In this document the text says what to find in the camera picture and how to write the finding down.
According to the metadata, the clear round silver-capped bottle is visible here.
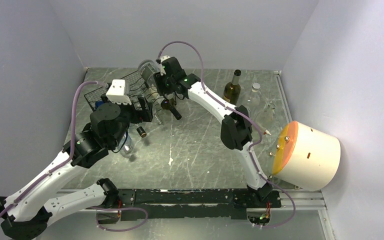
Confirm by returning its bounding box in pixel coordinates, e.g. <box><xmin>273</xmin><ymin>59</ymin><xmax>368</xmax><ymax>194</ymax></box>
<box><xmin>137</xmin><ymin>59</ymin><xmax>160</xmax><ymax>88</ymax></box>

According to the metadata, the cream drum orange lid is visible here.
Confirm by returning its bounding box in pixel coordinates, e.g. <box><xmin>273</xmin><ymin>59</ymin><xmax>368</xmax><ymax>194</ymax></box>
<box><xmin>271</xmin><ymin>120</ymin><xmax>341</xmax><ymax>191</ymax></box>

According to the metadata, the square black-capped liquor bottle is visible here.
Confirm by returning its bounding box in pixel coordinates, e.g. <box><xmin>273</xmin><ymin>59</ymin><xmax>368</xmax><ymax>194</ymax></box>
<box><xmin>136</xmin><ymin>126</ymin><xmax>147</xmax><ymax>138</ymax></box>

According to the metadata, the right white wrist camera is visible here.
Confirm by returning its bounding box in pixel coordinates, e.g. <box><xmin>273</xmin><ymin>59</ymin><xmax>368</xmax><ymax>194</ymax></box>
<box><xmin>156</xmin><ymin>55</ymin><xmax>170</xmax><ymax>65</ymax></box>

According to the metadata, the black wire wine rack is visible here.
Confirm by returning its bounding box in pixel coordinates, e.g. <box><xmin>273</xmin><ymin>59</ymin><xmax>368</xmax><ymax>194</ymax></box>
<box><xmin>84</xmin><ymin>71</ymin><xmax>165</xmax><ymax>113</ymax></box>

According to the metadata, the tall dark wine bottle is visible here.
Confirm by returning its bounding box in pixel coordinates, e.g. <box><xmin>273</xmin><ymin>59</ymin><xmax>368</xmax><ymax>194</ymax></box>
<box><xmin>222</xmin><ymin>69</ymin><xmax>242</xmax><ymax>105</ymax></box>

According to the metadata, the clear wine bottle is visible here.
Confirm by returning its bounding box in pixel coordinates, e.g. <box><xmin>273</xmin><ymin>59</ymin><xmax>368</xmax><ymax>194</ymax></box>
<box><xmin>153</xmin><ymin>107</ymin><xmax>164</xmax><ymax>125</ymax></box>

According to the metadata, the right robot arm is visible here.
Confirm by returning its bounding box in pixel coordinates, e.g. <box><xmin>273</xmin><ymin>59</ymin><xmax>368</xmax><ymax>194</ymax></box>
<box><xmin>154</xmin><ymin>56</ymin><xmax>273</xmax><ymax>207</ymax></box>

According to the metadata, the clear bottle red label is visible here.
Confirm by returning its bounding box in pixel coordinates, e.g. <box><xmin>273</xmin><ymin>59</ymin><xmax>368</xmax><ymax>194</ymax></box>
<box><xmin>251</xmin><ymin>103</ymin><xmax>276</xmax><ymax>136</ymax></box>

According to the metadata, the blue liquid glass bottle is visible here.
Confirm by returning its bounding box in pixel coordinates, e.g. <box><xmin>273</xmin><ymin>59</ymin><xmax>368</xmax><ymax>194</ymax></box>
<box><xmin>90</xmin><ymin>102</ymin><xmax>133</xmax><ymax>153</ymax></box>

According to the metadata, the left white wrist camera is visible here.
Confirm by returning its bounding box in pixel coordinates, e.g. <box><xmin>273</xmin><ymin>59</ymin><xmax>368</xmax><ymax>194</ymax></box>
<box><xmin>105</xmin><ymin>79</ymin><xmax>132</xmax><ymax>105</ymax></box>

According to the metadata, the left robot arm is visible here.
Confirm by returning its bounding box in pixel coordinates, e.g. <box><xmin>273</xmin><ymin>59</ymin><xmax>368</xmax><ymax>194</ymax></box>
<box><xmin>0</xmin><ymin>96</ymin><xmax>153</xmax><ymax>240</ymax></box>

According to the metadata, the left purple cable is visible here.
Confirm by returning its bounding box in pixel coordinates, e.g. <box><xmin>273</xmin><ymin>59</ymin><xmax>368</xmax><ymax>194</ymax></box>
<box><xmin>0</xmin><ymin>81</ymin><xmax>108</xmax><ymax>240</ymax></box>

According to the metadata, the dark green labelled wine bottle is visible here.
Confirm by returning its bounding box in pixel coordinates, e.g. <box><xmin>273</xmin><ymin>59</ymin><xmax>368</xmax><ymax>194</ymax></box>
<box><xmin>146</xmin><ymin>87</ymin><xmax>182</xmax><ymax>120</ymax></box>

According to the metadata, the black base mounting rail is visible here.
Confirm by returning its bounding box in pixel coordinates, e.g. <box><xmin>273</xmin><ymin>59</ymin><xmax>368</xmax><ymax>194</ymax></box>
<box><xmin>84</xmin><ymin>188</ymin><xmax>282</xmax><ymax>222</ymax></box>

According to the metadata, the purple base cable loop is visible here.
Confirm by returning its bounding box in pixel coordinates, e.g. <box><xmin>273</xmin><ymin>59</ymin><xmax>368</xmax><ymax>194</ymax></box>
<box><xmin>85</xmin><ymin>206</ymin><xmax>149</xmax><ymax>233</ymax></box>

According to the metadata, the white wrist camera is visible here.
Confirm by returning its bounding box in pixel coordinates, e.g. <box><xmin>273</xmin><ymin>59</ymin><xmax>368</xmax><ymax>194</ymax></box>
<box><xmin>156</xmin><ymin>55</ymin><xmax>170</xmax><ymax>65</ymax></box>
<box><xmin>105</xmin><ymin>79</ymin><xmax>132</xmax><ymax>105</ymax></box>

